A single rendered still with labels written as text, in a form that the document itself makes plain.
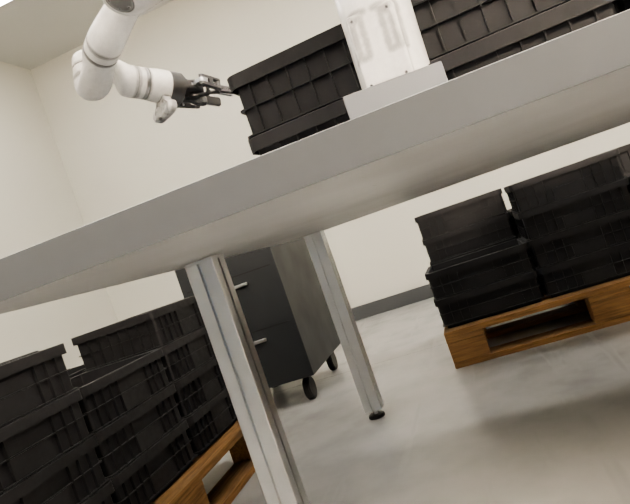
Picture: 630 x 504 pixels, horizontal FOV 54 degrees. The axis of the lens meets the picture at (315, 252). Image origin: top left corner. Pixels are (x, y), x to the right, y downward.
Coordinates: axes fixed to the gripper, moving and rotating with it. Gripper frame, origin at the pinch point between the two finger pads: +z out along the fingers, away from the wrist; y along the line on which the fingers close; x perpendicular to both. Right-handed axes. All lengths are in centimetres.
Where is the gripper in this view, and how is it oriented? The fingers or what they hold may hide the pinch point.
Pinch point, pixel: (220, 96)
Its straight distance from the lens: 155.7
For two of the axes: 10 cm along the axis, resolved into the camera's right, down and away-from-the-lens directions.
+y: -6.0, 2.3, 7.7
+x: 1.5, 9.7, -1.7
